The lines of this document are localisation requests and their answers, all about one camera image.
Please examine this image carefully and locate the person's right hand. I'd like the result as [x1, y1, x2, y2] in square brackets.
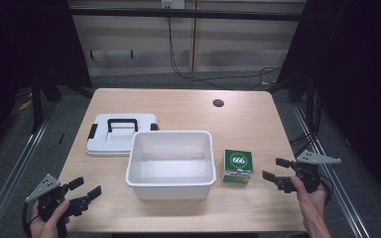
[290, 175, 329, 229]

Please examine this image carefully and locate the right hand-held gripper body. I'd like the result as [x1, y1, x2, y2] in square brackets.
[277, 150, 342, 194]

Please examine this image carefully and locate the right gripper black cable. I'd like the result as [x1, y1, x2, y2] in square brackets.
[317, 174, 335, 207]

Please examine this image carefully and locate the white lid with black handle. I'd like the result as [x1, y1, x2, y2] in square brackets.
[85, 113, 160, 158]

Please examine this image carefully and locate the black curtain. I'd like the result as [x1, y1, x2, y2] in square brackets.
[0, 0, 93, 163]
[267, 0, 381, 212]

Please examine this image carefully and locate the green and white carton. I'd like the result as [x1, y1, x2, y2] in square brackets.
[222, 149, 255, 185]

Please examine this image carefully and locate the white plastic storage box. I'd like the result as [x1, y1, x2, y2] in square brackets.
[125, 130, 217, 201]

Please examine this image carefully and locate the white wall socket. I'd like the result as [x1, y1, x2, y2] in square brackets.
[161, 0, 187, 10]

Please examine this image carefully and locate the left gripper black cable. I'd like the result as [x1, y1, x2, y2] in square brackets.
[21, 200, 42, 238]

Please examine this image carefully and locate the black horizontal frame bar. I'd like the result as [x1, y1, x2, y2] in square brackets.
[68, 7, 308, 23]

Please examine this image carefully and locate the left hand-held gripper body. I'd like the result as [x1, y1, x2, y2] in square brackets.
[24, 173, 90, 238]

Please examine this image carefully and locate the person's left hand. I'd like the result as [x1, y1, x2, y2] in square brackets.
[29, 199, 71, 238]

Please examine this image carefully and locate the metal floor rail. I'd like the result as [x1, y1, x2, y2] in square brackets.
[0, 100, 61, 238]
[292, 104, 373, 238]

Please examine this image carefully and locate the yellow floor tape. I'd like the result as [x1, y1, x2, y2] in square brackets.
[18, 98, 34, 111]

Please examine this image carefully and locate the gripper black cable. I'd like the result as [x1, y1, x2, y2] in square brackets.
[317, 174, 335, 207]
[21, 200, 42, 238]

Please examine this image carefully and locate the black wall cable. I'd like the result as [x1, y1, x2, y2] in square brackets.
[167, 17, 283, 91]

